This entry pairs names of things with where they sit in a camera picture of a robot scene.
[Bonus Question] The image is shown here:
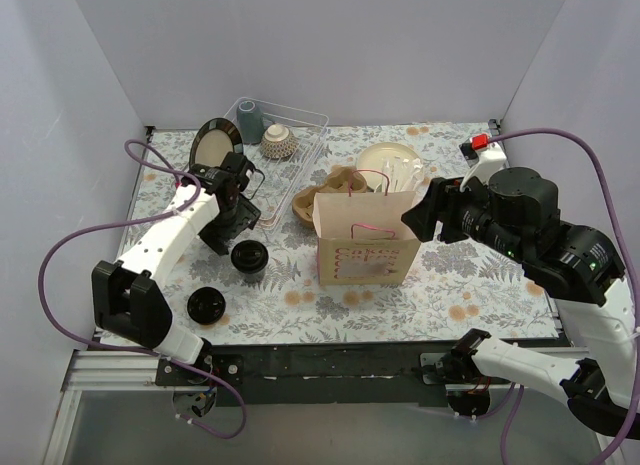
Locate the pink paper gift bag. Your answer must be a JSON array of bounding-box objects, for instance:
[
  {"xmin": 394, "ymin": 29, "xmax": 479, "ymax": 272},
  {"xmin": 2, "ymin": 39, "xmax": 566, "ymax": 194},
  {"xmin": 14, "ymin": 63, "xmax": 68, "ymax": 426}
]
[{"xmin": 312, "ymin": 169, "xmax": 421, "ymax": 286}]

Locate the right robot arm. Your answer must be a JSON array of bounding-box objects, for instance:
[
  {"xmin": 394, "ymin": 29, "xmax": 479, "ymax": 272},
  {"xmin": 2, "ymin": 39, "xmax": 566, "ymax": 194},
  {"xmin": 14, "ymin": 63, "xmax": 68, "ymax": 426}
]
[{"xmin": 402, "ymin": 134, "xmax": 639, "ymax": 441}]

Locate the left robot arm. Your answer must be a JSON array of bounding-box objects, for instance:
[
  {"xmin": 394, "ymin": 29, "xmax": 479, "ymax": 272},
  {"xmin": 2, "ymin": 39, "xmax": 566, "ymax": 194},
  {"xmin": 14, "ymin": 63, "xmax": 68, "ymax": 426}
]
[{"xmin": 91, "ymin": 152, "xmax": 261, "ymax": 385}]

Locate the black rimmed cream plate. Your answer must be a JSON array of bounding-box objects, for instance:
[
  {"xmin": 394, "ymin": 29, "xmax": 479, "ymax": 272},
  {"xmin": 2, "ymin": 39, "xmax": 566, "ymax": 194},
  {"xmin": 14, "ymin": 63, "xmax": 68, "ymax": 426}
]
[{"xmin": 188, "ymin": 117, "xmax": 244, "ymax": 170}]

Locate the white straw holder cup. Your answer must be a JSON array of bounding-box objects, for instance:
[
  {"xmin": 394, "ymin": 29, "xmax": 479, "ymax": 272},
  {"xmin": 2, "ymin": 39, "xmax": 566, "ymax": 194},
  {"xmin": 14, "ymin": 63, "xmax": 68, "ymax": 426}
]
[{"xmin": 373, "ymin": 156, "xmax": 425, "ymax": 193}]

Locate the patterned ceramic bowl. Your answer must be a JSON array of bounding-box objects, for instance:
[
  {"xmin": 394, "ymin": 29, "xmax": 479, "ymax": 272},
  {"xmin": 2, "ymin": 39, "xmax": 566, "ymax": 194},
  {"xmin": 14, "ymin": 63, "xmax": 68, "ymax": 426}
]
[{"xmin": 260, "ymin": 123, "xmax": 298, "ymax": 160}]

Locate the grey blue mug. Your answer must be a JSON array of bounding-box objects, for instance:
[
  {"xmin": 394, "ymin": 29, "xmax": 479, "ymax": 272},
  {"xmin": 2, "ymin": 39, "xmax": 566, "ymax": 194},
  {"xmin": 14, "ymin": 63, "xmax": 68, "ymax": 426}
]
[{"xmin": 236, "ymin": 100, "xmax": 265, "ymax": 145}]

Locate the cream round plate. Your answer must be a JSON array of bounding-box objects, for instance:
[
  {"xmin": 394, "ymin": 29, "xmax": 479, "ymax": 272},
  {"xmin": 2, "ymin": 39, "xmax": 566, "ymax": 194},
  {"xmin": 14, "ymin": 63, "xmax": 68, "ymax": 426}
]
[{"xmin": 356, "ymin": 142, "xmax": 422, "ymax": 190}]

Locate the floral table mat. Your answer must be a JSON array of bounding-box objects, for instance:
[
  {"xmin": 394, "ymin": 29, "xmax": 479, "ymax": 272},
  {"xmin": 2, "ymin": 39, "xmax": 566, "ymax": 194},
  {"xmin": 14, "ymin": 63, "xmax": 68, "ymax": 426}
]
[{"xmin": 97, "ymin": 122, "xmax": 559, "ymax": 346}]

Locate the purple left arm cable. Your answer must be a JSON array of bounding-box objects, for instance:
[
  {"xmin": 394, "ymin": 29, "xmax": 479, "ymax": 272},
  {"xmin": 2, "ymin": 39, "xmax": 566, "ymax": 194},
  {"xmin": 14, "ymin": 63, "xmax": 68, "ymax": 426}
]
[{"xmin": 37, "ymin": 139, "xmax": 249, "ymax": 440}]

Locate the white wire dish rack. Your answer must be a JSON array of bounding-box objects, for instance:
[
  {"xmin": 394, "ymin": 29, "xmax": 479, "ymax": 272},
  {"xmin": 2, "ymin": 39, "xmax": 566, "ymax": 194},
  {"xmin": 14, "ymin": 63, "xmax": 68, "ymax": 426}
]
[{"xmin": 224, "ymin": 97, "xmax": 329, "ymax": 229}]

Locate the black mounting rail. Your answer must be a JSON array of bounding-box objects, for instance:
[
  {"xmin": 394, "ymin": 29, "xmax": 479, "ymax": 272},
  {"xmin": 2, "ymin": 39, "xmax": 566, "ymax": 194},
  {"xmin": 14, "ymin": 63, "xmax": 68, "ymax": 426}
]
[{"xmin": 154, "ymin": 342, "xmax": 501, "ymax": 409}]

